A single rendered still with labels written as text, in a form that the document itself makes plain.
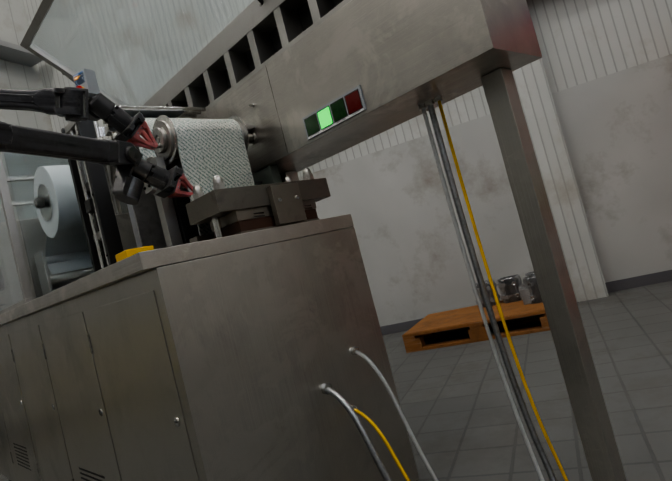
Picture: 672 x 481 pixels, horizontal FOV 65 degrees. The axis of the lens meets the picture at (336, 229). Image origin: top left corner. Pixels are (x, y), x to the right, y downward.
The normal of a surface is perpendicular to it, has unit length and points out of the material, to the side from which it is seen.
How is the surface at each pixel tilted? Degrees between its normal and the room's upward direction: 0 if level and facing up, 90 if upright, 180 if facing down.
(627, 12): 90
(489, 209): 90
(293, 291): 90
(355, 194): 90
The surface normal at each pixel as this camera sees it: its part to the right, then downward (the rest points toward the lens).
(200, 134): 0.66, -0.21
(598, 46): -0.37, 0.04
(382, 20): -0.70, 0.15
